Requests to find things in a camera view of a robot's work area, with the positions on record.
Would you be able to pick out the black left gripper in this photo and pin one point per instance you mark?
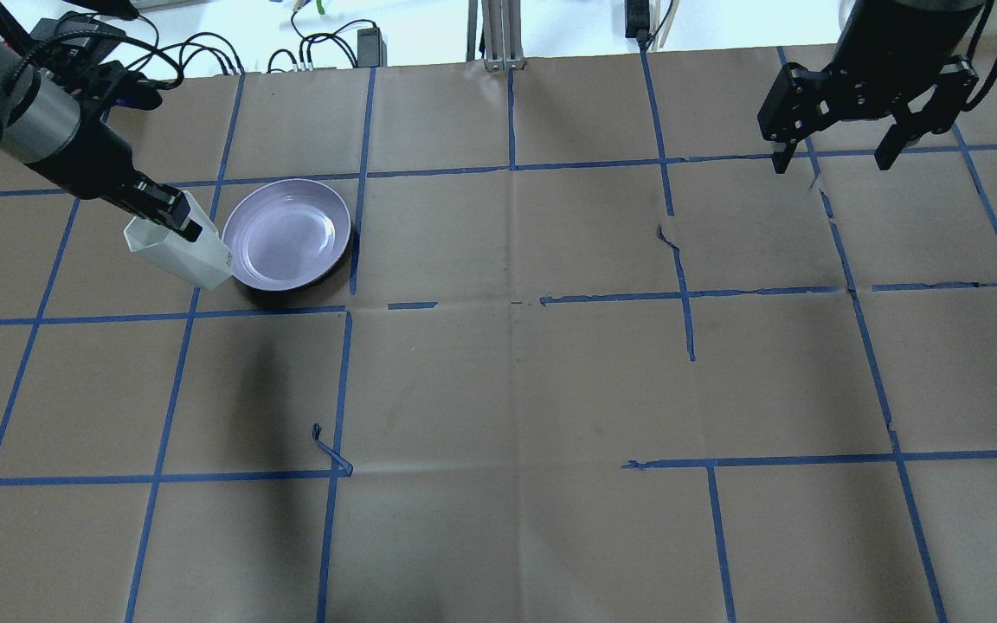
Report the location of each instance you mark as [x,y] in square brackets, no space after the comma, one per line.
[97,163]

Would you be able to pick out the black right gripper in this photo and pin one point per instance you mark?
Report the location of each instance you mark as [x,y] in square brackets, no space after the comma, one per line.
[879,54]

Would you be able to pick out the white faceted cup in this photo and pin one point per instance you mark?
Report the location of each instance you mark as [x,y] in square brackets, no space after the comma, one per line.
[206,263]

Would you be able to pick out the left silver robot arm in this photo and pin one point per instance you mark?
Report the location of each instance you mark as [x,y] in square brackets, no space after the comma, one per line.
[55,87]

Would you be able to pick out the lilac round plate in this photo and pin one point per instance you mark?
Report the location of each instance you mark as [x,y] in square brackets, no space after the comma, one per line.
[287,234]

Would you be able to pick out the black power adapter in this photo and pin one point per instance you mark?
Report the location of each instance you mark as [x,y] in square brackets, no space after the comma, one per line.
[370,49]

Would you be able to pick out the aluminium frame post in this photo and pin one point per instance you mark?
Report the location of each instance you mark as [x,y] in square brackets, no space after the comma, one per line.
[494,35]

